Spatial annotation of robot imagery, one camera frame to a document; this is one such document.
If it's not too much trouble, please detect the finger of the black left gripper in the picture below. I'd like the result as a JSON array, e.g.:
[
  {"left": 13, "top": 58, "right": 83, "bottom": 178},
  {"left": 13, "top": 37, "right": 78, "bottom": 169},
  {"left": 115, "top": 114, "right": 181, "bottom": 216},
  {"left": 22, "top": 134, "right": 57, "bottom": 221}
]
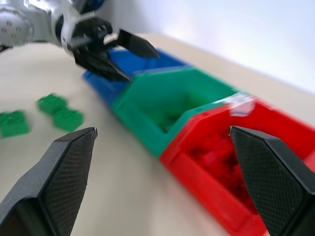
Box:
[
  {"left": 94, "top": 48, "right": 133, "bottom": 82},
  {"left": 117, "top": 29, "right": 161, "bottom": 59}
]

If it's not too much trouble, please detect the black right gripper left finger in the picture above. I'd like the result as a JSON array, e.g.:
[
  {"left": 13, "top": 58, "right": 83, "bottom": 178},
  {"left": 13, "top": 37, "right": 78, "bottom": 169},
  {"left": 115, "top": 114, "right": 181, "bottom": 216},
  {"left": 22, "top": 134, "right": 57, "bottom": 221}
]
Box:
[{"left": 0, "top": 126, "right": 98, "bottom": 236}]

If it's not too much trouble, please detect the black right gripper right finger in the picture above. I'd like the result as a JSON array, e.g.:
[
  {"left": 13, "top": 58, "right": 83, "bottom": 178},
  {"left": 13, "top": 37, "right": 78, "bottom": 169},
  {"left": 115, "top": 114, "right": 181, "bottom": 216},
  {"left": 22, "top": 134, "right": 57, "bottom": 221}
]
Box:
[{"left": 228, "top": 125, "right": 315, "bottom": 236}]

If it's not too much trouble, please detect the blue plastic bin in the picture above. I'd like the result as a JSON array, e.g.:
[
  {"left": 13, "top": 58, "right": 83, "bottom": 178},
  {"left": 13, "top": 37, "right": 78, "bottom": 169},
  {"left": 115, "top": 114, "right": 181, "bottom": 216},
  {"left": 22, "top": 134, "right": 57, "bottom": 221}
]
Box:
[{"left": 82, "top": 47, "right": 191, "bottom": 109}]

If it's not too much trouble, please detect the green plastic bin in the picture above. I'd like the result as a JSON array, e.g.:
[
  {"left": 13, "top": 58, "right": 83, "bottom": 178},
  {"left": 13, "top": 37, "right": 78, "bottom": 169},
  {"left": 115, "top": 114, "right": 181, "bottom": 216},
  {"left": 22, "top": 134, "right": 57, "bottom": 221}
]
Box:
[{"left": 112, "top": 66, "right": 241, "bottom": 158}]

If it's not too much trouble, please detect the red toy block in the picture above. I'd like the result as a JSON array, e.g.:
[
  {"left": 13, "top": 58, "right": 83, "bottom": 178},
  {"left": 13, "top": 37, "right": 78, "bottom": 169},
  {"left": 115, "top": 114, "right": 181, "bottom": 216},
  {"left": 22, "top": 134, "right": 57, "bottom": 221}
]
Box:
[{"left": 189, "top": 135, "right": 249, "bottom": 195}]

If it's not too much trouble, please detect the green toy block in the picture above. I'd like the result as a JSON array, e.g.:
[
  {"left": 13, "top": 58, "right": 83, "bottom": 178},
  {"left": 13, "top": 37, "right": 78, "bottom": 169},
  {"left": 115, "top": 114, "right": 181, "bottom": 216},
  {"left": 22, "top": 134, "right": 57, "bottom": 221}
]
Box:
[
  {"left": 36, "top": 92, "right": 69, "bottom": 115},
  {"left": 0, "top": 110, "right": 32, "bottom": 139},
  {"left": 52, "top": 107, "right": 85, "bottom": 131}
]

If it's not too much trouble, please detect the red plastic bin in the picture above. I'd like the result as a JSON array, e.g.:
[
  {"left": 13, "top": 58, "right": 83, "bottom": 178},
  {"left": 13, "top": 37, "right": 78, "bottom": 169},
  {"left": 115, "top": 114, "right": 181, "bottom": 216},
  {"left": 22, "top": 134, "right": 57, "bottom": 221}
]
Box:
[{"left": 158, "top": 97, "right": 315, "bottom": 236}]

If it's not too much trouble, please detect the white sticker label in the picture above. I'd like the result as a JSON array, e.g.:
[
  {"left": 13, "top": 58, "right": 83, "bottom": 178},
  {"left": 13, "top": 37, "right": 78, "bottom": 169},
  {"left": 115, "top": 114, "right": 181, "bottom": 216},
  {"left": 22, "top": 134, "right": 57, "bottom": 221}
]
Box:
[{"left": 226, "top": 94, "right": 257, "bottom": 116}]

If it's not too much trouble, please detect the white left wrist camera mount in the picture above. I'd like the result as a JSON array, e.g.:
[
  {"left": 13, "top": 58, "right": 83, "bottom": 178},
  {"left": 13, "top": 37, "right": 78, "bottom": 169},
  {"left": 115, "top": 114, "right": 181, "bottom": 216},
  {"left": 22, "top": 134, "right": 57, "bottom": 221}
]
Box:
[{"left": 54, "top": 7, "right": 86, "bottom": 59}]

